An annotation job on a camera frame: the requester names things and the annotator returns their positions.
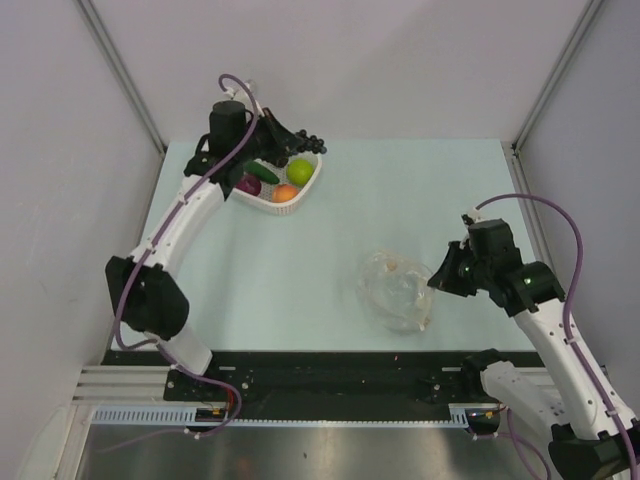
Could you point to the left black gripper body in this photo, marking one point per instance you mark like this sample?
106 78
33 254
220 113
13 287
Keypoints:
259 145

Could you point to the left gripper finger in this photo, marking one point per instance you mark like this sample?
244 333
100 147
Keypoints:
278 155
284 139

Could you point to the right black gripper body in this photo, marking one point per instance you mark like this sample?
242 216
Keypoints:
480 276

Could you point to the dark fake grape bunch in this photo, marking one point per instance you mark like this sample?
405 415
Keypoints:
310 143

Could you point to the green fake fruit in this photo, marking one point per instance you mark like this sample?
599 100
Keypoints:
299 171

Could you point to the dark green fake cucumber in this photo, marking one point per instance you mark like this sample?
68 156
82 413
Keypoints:
261 172

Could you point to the red orange fake fruit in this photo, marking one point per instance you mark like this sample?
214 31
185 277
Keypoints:
284 193

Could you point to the purple fake fruit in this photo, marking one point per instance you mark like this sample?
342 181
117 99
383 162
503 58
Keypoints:
249 184

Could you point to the polka dot zip bag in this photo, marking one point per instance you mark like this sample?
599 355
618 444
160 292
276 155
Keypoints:
394 290

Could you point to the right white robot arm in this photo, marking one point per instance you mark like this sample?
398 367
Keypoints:
591 433

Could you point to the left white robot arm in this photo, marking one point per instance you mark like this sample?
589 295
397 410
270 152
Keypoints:
142 286

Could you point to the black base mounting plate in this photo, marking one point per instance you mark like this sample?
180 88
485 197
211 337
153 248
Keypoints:
352 386

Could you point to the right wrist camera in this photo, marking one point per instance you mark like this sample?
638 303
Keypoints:
492 246

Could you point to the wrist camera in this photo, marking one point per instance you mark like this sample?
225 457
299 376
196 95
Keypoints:
232 120
492 246

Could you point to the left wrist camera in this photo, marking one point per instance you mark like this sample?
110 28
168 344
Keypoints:
232 120

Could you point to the white slotted cable duct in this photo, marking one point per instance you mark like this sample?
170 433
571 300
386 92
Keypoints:
176 416

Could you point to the left aluminium frame post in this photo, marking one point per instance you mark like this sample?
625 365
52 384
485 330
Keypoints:
98 30

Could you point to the aluminium frame post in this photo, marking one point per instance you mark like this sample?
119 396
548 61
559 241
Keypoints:
578 35
98 30

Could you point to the right aluminium frame post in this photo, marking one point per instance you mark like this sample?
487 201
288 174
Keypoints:
578 35

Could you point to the aluminium rail bottom left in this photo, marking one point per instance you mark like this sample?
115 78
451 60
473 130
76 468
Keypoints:
101 385

